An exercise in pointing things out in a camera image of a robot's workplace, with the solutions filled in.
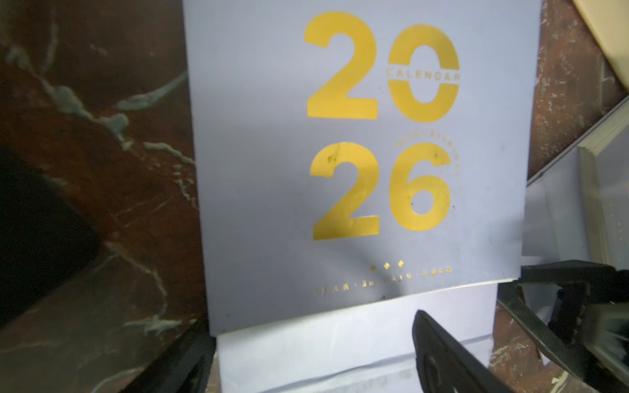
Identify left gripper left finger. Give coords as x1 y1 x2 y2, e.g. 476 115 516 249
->
122 316 216 393

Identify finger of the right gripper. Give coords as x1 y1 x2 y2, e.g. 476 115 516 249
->
497 260 628 392

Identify purple calendar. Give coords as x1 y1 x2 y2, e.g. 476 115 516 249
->
523 100 628 270
183 1 542 392

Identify pink calendar front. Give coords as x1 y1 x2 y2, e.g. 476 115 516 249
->
573 0 628 89

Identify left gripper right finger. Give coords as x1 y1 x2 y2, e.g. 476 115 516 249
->
412 310 510 393

